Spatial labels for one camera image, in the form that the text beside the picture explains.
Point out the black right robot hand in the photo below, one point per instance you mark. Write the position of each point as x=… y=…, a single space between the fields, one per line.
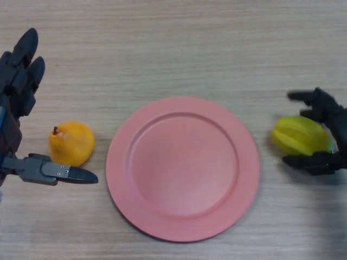
x=333 y=116

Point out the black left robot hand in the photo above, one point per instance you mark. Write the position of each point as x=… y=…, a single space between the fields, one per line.
x=16 y=84

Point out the yellow starfruit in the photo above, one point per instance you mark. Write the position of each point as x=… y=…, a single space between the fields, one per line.
x=298 y=135

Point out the pink round plate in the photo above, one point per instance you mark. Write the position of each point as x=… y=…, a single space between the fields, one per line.
x=183 y=169

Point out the orange-yellow pear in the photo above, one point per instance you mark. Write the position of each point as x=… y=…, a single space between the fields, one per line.
x=71 y=143

